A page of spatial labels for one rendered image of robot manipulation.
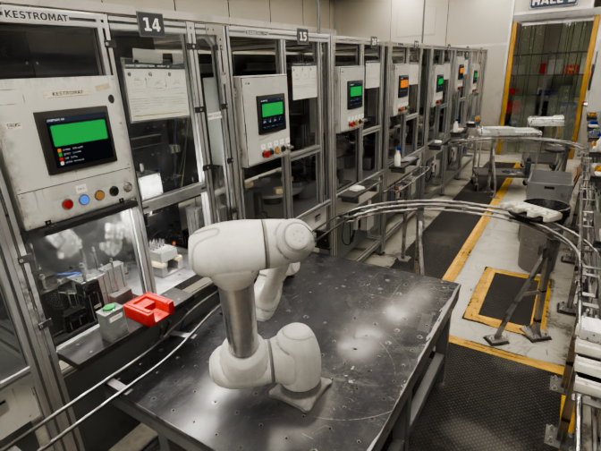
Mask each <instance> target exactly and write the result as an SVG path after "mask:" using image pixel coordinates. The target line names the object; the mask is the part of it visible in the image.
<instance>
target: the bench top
mask: <svg viewBox="0 0 601 451"><path fill-rule="evenodd" d="M360 265H362V266H360ZM294 275H295V277H294V278H290V277H286V279H285V280H284V283H283V288H282V296H281V299H280V302H279V304H278V307H277V308H276V310H275V313H274V314H273V316H272V317H271V318H270V319H269V320H266V321H259V320H257V329H258V334H259V335H260V336H261V337H262V338H263V340H265V339H270V338H272V337H274V336H277V333H278V332H279V330H280V329H282V328H283V327H284V326H286V325H289V324H292V323H302V324H305V325H307V326H308V327H309V328H310V329H311V330H312V331H313V333H314V335H315V337H316V339H317V342H318V346H319V348H320V354H321V374H320V377H322V378H325V379H331V381H332V386H331V387H329V388H328V389H327V390H326V391H325V392H324V394H323V395H322V396H321V397H320V398H319V399H318V400H317V402H316V403H315V405H314V406H313V408H312V411H311V413H304V412H303V411H302V410H301V409H299V408H297V407H294V406H292V405H290V404H287V403H285V402H283V401H281V400H279V399H276V398H272V397H270V396H269V391H270V390H271V389H272V388H274V387H275V386H276V385H277V384H278V383H271V384H267V385H264V386H259V387H250V388H242V389H228V388H223V387H219V386H218V385H217V384H216V383H214V382H213V381H212V379H211V376H210V370H209V359H210V356H211V355H212V352H214V351H215V349H216V348H217V347H219V346H221V345H223V342H224V340H225V339H226V332H225V326H224V316H223V315H220V312H221V308H219V309H218V310H217V311H216V312H214V313H213V314H212V315H211V316H210V317H209V318H208V319H207V320H206V321H205V322H204V323H203V324H202V326H201V327H200V328H199V329H198V330H197V331H196V332H195V333H194V334H196V336H195V337H194V338H193V339H189V340H188V341H187V342H186V343H185V344H184V345H183V346H182V347H181V348H180V349H179V350H178V351H177V352H176V353H175V354H174V355H173V356H172V357H171V358H169V359H168V360H167V361H166V362H165V363H163V364H162V365H161V366H160V367H158V368H157V369H156V370H154V371H153V372H151V373H150V374H148V375H147V376H146V377H145V378H144V379H142V380H141V381H139V382H138V383H137V384H135V385H134V386H133V387H131V388H132V389H133V390H132V391H131V392H130V393H129V394H128V395H127V396H125V395H124V394H121V395H120V396H118V397H117V398H118V399H119V400H121V401H122V402H124V403H126V404H127V405H129V406H130V407H132V408H134V409H135V410H137V411H139V412H140V413H143V414H144V415H146V416H148V417H149V418H150V419H152V420H153V421H156V422H157V423H159V424H161V425H162V426H164V427H166V428H167V429H169V430H170V431H172V432H174V433H175V434H177V435H179V436H180V437H182V438H184V439H186V440H188V441H189V442H190V443H192V444H193V445H195V446H197V447H199V448H201V449H202V450H204V451H375V450H376V448H377V445H378V443H379V441H380V439H381V438H382V437H383V435H384V433H385V430H386V428H387V426H388V424H389V423H390V421H391V419H392V418H393V416H394V413H395V411H396V410H397V408H398V406H399V404H400V402H401V400H402V398H403V396H404V395H405V393H406V391H407V389H408V387H409V385H410V383H411V382H412V380H413V378H414V376H415V374H416V372H417V370H418V368H419V366H420V364H421V363H422V361H423V359H424V357H425V355H426V353H427V351H428V349H429V347H430V346H431V344H432V342H433V340H434V338H435V337H436V334H437V332H438V330H439V328H440V327H441V325H442V323H443V322H444V319H445V317H446V315H447V313H448V311H449V310H450V309H451V307H452V305H453V302H454V300H455V298H456V296H457V294H458V293H459V291H460V288H461V284H459V283H454V282H451V281H446V280H443V279H438V278H433V277H426V276H422V275H418V274H413V273H410V272H406V271H401V270H397V269H393V268H385V267H381V266H378V265H373V264H368V263H365V262H360V261H357V260H349V259H345V258H341V257H336V256H332V255H328V254H324V253H320V252H315V251H312V252H311V253H310V255H309V256H308V257H307V258H306V259H304V260H302V261H301V262H300V268H299V270H298V272H297V273H295V274H294ZM362 284H364V285H362ZM404 284H407V285H404ZM344 301H347V302H344ZM184 339H185V338H183V337H178V336H169V337H168V338H167V339H165V340H164V341H162V342H161V343H160V344H159V345H158V346H157V347H155V348H154V349H153V350H152V351H151V352H149V353H148V354H147V355H145V356H144V357H143V358H141V359H140V360H138V361H137V362H135V363H134V364H132V366H130V367H129V368H127V369H126V370H124V371H122V372H121V373H119V374H118V375H117V376H115V377H114V378H113V379H116V380H118V381H119V382H121V383H123V384H124V385H125V386H128V385H129V384H130V383H132V381H134V380H135V379H137V378H138V377H140V376H141V375H142V374H144V373H145V372H146V371H148V370H150V369H151V368H152V367H154V366H155V365H156V364H158V363H159V362H161V361H162V360H163V359H164V358H165V357H166V356H167V355H168V354H169V353H171V352H172V351H173V350H174V349H175V348H176V347H177V346H178V345H179V344H180V343H181V342H182V341H183V340H184Z"/></svg>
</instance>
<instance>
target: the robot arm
mask: <svg viewBox="0 0 601 451"><path fill-rule="evenodd" d="M313 247H314V235H313V232H312V230H311V229H310V227H309V226H308V225H307V224H306V223H305V222H303V221H301V220H299V219H295V218H292V219H287V220H285V219H256V220H254V219H243V220H233V221H226V222H221V223H216V224H213V225H208V226H205V227H203V228H201V229H199V230H198V231H196V232H194V233H193V235H191V236H190V238H189V266H190V269H191V270H193V272H194V273H196V274H197V275H199V276H202V277H209V278H210V279H211V280H212V281H213V282H214V284H215V285H217V286H218V292H219V297H220V303H221V308H222V313H223V316H224V326H225V332H226V339H225V340H224V342H223V345H221V346H219V347H217V348H216V349H215V350H214V352H212V355H211V356H210V359H209V370H210V376H211V379H212V381H213V382H214V383H216V384H217V385H218V386H219V387H223V388H228V389H242V388H250V387H259V386H264V385H267V384H271V383H278V384H277V385H276V386H275V387H274V388H272V389H271V390H270V391H269V396H270V397H272V398H276V399H279V400H281V401H283V402H285V403H287V404H290V405H292V406H294V407H297V408H299V409H301V410H302V411H303V412H304V413H311V411H312V408H313V406H314V405H315V403H316V402H317V400H318V399H319V398H320V397H321V396H322V395H323V394H324V392H325V391H326V390H327V389H328V388H329V387H331V386H332V381H331V379H325V378H322V377H320V374H321V354H320V348H319V346H318V342H317V339H316V337H315V335H314V333H313V331H312V330H311V329H310V328H309V327H308V326H307V325H305V324H302V323H292V324H289V325H286V326H284V327H283V328H282V329H280V330H279V332H278V333H277V336H274V337H272V338H270V339H265V340H263V338H262V337H261V336H260V335H259V334H258V329H257V320H259V321H266V320H269V319H270V318H271V317H272V316H273V314H274V313H275V310H276V308H277V307H278V304H279V302H280V299H281V296H282V288H283V283H284V280H285V279H286V277H287V276H290V275H293V274H295V273H297V272H298V270H299V268H300V265H301V261H302V260H304V259H306V258H307V257H308V256H309V255H310V253H311V252H312V250H313ZM258 272H259V275H258V279H257V281H256V283H255V284H254V280H255V279H256V277H257V274H258Z"/></svg>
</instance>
